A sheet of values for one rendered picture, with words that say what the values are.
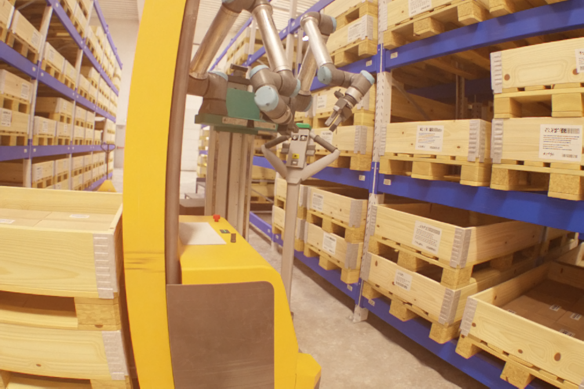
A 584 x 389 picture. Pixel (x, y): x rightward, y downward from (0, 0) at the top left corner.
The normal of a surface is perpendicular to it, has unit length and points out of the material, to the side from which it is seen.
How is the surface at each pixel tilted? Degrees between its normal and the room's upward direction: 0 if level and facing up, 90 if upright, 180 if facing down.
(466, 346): 90
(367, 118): 90
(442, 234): 90
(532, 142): 90
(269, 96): 79
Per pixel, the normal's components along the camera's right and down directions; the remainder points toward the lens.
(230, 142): 0.64, 0.09
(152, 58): 0.40, 0.07
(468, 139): -0.91, -0.04
